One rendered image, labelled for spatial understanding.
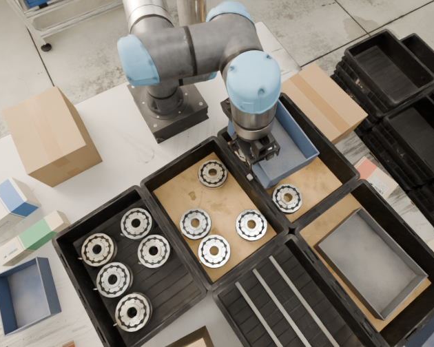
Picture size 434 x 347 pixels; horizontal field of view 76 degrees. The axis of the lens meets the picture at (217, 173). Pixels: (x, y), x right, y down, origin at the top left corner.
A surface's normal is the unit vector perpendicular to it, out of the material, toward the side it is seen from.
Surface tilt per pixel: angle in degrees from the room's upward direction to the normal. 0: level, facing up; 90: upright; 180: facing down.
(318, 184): 0
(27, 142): 0
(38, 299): 0
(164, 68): 68
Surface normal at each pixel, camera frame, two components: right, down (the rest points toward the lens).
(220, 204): 0.00, -0.33
